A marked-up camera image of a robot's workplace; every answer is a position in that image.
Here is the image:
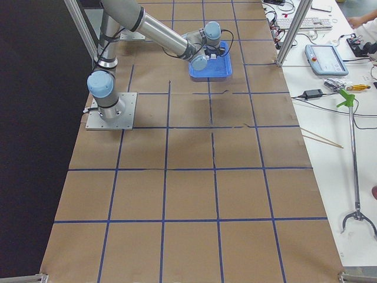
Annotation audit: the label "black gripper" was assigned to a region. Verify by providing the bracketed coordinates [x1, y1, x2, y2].
[204, 46, 224, 57]

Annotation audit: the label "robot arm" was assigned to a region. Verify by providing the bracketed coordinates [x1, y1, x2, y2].
[87, 1, 226, 121]

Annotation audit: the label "blue plastic tray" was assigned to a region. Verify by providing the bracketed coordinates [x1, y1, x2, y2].
[188, 53, 233, 80]

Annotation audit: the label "person hand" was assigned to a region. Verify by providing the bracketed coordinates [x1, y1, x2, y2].
[347, 17, 365, 29]

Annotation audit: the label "white keyboard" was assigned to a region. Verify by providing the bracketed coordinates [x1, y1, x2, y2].
[276, 18, 333, 30]

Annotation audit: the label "black power adapter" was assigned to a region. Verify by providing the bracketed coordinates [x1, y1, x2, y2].
[303, 89, 323, 100]

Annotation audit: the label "teach pendant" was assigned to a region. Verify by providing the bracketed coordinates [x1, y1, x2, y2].
[305, 45, 349, 76]

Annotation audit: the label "yellow tool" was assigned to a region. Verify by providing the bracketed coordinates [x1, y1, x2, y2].
[346, 84, 371, 91]

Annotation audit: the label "wooden chopsticks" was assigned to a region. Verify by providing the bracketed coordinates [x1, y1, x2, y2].
[300, 127, 343, 149]

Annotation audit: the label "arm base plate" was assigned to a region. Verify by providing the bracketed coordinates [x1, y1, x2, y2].
[120, 29, 146, 41]
[85, 93, 137, 130]

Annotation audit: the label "aluminium frame post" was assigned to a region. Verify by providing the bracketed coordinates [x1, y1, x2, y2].
[276, 0, 312, 67]

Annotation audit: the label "green handled reach grabber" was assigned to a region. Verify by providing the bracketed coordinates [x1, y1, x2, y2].
[337, 89, 376, 239]

